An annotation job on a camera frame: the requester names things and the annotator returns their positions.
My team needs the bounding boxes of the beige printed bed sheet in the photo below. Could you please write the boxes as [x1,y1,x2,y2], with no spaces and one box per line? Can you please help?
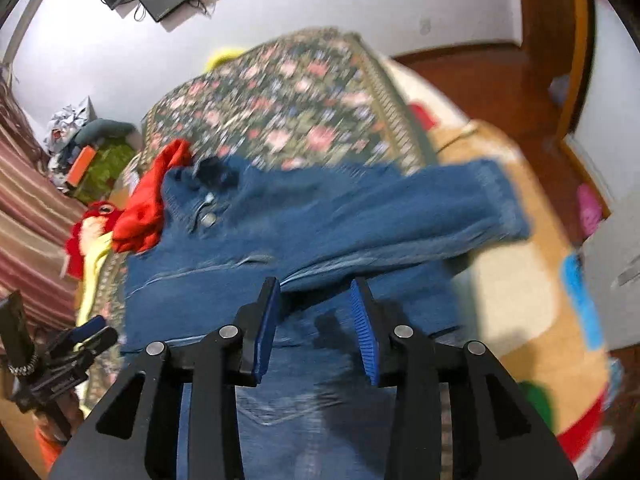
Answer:
[385,57,623,466]

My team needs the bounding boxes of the striped red curtain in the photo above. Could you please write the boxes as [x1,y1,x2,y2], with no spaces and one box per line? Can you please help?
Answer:
[0,65,88,331]

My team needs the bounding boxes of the yellow cloth lump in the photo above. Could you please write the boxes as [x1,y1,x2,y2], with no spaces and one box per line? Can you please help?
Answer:
[204,46,247,72]

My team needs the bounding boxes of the pile of crumpled printed cloth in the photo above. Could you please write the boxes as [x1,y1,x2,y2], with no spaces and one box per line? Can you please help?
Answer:
[42,96,93,161]

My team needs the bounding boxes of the green patterned cloth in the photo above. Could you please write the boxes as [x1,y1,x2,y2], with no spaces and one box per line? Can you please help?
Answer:
[75,142,137,201]

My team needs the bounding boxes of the grey cabinet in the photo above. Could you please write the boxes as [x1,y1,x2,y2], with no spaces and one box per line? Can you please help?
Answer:
[580,207,640,353]

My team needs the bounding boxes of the teal pillow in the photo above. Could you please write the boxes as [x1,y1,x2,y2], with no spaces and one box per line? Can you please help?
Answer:
[75,118,141,147]

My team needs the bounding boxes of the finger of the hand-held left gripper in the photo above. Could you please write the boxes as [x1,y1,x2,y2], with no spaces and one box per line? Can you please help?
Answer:
[65,326,119,368]
[50,315,107,353]

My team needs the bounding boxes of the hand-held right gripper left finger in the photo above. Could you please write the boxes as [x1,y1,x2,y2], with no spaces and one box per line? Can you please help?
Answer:
[47,276,282,480]

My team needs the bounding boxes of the red cloth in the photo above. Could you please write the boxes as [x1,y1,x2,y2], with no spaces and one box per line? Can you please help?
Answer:
[111,138,195,255]

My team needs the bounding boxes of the floral printed blanket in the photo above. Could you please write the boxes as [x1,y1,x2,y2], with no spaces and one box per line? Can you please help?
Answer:
[80,27,441,411]

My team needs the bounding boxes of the orange box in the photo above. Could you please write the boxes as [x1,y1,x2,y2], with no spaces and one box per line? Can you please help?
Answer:
[66,145,97,187]

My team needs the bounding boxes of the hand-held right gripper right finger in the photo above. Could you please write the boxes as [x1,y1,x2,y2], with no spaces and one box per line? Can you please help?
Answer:
[350,277,578,480]

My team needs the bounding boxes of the red plush toy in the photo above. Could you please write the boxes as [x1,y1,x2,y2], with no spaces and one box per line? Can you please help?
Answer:
[64,200,123,281]

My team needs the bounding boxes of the wooden door frame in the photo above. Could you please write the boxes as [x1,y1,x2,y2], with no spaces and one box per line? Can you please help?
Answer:
[515,0,612,221]

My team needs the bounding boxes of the blue denim jeans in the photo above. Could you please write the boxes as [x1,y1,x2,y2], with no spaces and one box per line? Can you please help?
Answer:
[120,155,532,480]

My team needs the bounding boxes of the pink object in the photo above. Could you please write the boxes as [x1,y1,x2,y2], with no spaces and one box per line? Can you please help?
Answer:
[575,182,604,237]

